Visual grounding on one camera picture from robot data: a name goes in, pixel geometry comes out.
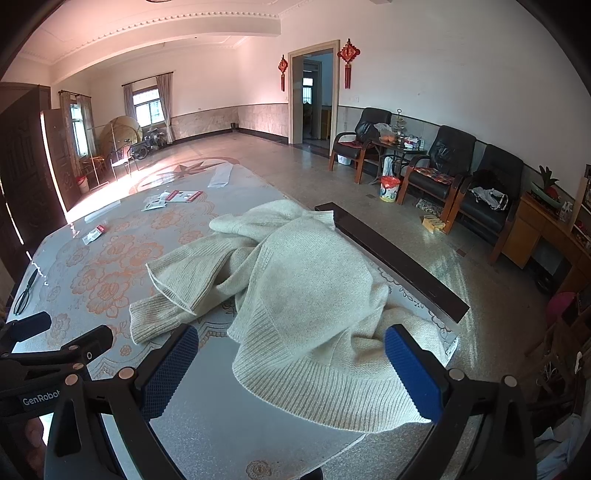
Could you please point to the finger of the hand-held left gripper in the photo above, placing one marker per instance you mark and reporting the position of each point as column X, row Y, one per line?
column 32, row 323
column 92, row 339

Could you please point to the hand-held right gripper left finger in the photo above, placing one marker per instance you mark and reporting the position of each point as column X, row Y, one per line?
column 171, row 369

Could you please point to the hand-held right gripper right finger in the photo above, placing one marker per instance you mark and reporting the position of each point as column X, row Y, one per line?
column 411, row 374

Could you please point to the cream knit sweater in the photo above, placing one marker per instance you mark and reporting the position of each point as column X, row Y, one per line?
column 300, row 277

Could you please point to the person's left hand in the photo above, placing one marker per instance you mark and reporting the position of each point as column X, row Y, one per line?
column 34, row 438

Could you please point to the black scissors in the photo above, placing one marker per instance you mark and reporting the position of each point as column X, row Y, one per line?
column 33, row 277

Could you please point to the dark wooden bench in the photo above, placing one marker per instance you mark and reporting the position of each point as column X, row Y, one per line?
column 406, row 267

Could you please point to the torn red white packaging card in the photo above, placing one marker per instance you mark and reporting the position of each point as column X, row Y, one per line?
column 98, row 230

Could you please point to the white grey packaging card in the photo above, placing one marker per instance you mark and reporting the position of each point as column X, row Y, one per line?
column 154, row 201

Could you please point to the small wooden stool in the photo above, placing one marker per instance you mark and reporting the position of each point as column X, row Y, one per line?
column 434, row 224

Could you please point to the dark wooden door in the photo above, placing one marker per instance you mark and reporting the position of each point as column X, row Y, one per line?
column 23, row 161

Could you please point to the long red white packaging card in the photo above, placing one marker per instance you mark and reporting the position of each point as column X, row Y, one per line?
column 184, row 196

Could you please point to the bin with red bag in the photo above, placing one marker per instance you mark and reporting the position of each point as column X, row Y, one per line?
column 389, row 189

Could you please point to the wooden cabinet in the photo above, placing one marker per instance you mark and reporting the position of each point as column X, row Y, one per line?
column 531, row 230

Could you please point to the clear plastic strip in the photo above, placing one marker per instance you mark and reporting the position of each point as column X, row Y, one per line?
column 221, row 177

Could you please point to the patterned red seat cushion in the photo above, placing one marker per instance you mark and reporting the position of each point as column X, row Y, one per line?
column 434, row 174

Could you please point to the parked bicycle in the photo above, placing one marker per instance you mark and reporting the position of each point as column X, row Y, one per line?
column 147, row 143

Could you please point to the large tan umbrella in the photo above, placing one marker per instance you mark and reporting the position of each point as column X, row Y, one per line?
column 122, row 131

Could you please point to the black leather armchair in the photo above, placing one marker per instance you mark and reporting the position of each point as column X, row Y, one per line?
column 369, row 124
column 501, row 170
column 455, row 147

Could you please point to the glass top side table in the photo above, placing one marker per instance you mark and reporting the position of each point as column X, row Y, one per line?
column 401, row 148

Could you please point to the green leafy ornament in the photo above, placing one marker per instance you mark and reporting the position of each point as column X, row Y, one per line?
column 547, row 180

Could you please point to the plastic bag of fruit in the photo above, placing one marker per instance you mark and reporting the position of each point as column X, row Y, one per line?
column 385, row 134

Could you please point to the grey curtain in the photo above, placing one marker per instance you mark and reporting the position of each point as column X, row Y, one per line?
column 165, row 106

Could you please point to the tiered metal stand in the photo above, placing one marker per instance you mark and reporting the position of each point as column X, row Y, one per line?
column 400, row 124

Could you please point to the small red knot decoration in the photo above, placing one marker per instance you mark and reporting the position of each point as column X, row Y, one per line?
column 283, row 64

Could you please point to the large red knot decoration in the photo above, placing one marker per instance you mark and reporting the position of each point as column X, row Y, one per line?
column 347, row 53

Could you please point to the metal frame chair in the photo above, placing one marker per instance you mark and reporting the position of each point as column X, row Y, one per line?
column 120, row 161

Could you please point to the side wall window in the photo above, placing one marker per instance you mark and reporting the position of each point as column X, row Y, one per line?
column 79, row 129

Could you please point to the end wall window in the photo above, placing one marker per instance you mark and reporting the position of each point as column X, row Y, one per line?
column 147, row 110

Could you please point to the beige door frame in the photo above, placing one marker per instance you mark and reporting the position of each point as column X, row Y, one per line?
column 291, row 92

